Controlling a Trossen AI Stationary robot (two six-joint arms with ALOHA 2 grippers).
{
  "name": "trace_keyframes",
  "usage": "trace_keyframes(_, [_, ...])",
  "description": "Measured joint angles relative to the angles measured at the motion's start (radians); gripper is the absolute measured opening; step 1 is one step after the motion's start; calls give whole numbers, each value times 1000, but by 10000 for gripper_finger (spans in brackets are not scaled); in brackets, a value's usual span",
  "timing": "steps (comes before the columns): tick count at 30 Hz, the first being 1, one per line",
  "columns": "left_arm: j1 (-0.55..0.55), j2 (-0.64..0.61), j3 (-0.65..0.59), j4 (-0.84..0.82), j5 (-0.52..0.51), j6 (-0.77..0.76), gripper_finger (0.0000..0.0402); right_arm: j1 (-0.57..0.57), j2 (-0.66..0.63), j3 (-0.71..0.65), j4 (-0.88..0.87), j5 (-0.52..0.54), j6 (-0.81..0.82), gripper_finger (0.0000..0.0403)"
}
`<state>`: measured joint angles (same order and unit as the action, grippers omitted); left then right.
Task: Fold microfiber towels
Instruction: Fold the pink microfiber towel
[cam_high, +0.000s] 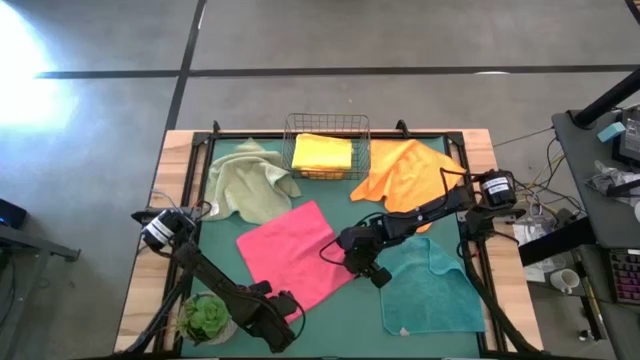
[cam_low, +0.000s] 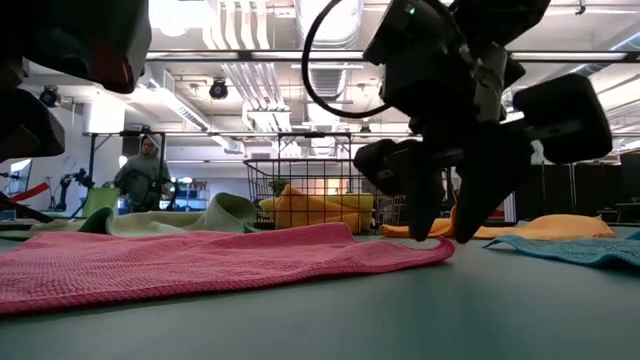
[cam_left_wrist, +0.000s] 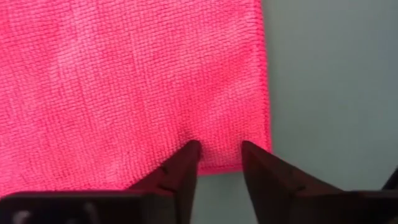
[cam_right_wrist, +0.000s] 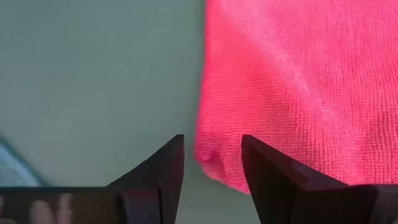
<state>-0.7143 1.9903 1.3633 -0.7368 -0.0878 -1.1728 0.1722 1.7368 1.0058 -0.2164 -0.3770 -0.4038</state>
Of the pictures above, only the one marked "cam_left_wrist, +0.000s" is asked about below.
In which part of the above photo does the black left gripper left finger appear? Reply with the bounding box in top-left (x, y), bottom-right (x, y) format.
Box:
top-left (129, 139), bottom-right (203, 224)

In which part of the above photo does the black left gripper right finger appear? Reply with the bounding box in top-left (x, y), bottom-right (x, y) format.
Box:
top-left (241, 140), bottom-right (343, 224)

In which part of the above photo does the pink microfiber towel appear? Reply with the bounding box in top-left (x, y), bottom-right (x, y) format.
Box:
top-left (0, 0), bottom-right (273, 198)

